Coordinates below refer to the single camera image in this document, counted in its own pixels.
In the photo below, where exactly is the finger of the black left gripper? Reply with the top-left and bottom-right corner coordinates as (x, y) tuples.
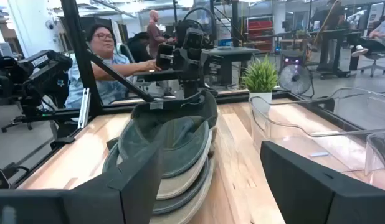
(155, 43), (174, 71)
(207, 54), (224, 84)

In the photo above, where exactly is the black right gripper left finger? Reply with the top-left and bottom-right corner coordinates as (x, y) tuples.
(0, 139), (164, 224)

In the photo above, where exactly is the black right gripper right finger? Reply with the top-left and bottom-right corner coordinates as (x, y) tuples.
(260, 140), (385, 224)

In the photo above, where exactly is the person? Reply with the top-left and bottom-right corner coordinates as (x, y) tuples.
(146, 9), (177, 60)
(316, 0), (346, 31)
(349, 15), (385, 58)
(64, 24), (163, 110)

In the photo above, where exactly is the black high-back chair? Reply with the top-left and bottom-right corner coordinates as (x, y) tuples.
(126, 32), (153, 63)

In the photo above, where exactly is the blue container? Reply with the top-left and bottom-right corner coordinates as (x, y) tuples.
(217, 37), (234, 48)

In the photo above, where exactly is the grey office chair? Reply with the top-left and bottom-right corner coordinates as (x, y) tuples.
(116, 42), (136, 65)

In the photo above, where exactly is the green plant in white pot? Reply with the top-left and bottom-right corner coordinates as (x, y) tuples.
(240, 54), (279, 113)

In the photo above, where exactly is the narrow clear plastic bin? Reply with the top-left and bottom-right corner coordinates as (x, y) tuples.
(248, 86), (385, 175)

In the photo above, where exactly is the red storage shelf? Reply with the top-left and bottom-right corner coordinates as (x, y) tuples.
(245, 17), (275, 53)

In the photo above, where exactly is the wide clear plastic bin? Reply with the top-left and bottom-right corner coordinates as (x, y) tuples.
(364, 129), (385, 188)

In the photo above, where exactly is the black computer tower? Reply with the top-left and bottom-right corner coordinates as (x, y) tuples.
(279, 49), (307, 68)

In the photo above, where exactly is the round floor fan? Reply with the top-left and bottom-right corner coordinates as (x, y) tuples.
(277, 63), (314, 96)

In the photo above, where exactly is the black standing desk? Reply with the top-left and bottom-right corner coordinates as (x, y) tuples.
(308, 29), (363, 79)

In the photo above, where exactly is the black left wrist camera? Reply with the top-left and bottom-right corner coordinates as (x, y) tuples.
(182, 27), (206, 50)

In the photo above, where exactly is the silver frame bracket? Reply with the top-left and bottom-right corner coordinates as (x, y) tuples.
(77, 87), (92, 129)

